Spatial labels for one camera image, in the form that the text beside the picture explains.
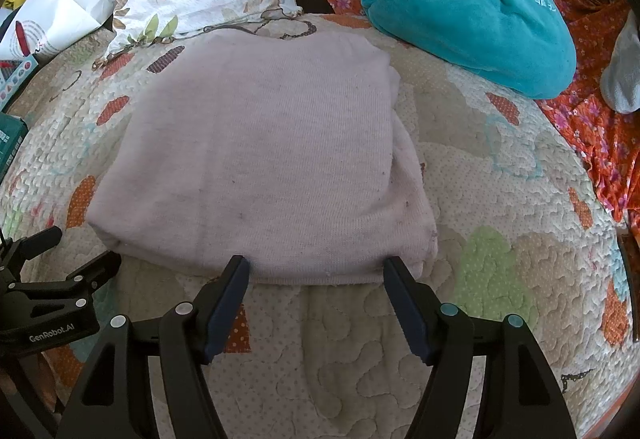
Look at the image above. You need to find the grey cloth on blanket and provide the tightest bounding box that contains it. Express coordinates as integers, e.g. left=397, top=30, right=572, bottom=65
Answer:
left=600, top=11, right=640, bottom=114

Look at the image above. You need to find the quilted heart pattern bedspread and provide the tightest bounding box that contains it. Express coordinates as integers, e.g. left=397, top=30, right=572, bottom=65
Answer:
left=1, top=14, right=639, bottom=438

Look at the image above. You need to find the white paper bag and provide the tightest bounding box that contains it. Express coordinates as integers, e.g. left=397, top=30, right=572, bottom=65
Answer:
left=1, top=0, right=115, bottom=62

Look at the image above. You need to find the light blue toy box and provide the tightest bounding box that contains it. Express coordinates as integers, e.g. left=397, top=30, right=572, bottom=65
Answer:
left=0, top=55, right=38, bottom=111

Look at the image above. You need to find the pale pink knit sweater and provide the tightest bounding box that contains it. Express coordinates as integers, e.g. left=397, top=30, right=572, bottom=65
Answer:
left=87, top=30, right=437, bottom=284

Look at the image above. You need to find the teal cardboard box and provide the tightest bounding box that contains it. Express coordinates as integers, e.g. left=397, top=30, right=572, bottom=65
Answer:
left=0, top=113, right=28, bottom=180

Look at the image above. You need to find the teal plush towel bundle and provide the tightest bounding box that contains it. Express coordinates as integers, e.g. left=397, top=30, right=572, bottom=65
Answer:
left=361, top=0, right=577, bottom=100

